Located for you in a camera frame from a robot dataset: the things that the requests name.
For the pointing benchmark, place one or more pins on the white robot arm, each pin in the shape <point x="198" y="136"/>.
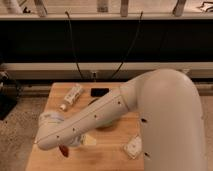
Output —
<point x="170" y="116"/>

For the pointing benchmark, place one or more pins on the white plastic bottle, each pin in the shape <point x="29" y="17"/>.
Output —
<point x="71" y="97"/>

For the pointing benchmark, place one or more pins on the wall power outlet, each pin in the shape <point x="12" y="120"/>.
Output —
<point x="94" y="75"/>

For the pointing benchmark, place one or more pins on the green bowl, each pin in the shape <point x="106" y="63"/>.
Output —
<point x="106" y="125"/>

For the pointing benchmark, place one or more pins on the black rectangular object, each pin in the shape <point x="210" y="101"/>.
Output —
<point x="99" y="92"/>

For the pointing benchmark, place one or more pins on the red chili pepper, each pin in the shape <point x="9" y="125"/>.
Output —
<point x="64" y="150"/>

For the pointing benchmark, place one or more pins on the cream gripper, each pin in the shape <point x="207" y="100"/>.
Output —
<point x="84" y="139"/>

